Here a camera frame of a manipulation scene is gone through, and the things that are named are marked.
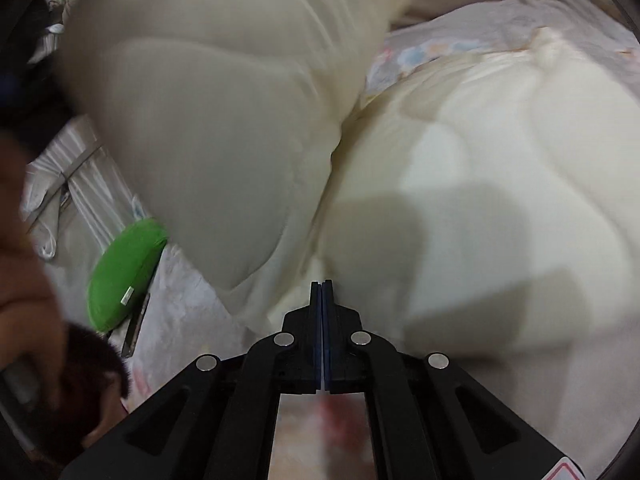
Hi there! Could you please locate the white satin curtain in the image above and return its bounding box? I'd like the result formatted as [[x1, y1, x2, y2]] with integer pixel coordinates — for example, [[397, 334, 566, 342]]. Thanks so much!
[[20, 115, 146, 261]]

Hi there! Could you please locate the black slim phone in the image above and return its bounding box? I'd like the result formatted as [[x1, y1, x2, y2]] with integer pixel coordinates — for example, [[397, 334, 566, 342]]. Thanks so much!
[[121, 292, 152, 358]]

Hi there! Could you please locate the cream quilted jacket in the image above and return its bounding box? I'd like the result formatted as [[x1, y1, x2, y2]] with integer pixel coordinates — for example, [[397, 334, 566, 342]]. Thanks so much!
[[55, 0, 640, 356]]

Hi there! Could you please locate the colourful floral bedsheet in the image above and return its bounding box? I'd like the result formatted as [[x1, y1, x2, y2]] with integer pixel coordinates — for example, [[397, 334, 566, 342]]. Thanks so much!
[[365, 35, 481, 96]]

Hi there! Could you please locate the green cushion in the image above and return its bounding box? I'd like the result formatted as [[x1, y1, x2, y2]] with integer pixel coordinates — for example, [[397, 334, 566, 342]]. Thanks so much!
[[87, 217, 169, 333]]

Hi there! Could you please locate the light grey floral blanket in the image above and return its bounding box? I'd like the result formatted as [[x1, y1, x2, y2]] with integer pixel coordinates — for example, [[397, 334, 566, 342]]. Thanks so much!
[[107, 5, 640, 480]]

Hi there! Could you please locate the white leaf print cloth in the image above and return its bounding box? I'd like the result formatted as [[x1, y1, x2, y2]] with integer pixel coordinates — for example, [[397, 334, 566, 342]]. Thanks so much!
[[27, 0, 88, 66]]

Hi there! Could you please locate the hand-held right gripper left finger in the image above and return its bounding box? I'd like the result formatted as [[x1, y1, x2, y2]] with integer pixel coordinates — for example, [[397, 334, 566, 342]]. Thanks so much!
[[60, 281, 323, 480]]

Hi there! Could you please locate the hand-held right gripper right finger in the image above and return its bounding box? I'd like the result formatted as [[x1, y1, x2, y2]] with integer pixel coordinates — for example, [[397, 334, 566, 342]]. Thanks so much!
[[324, 280, 576, 480]]

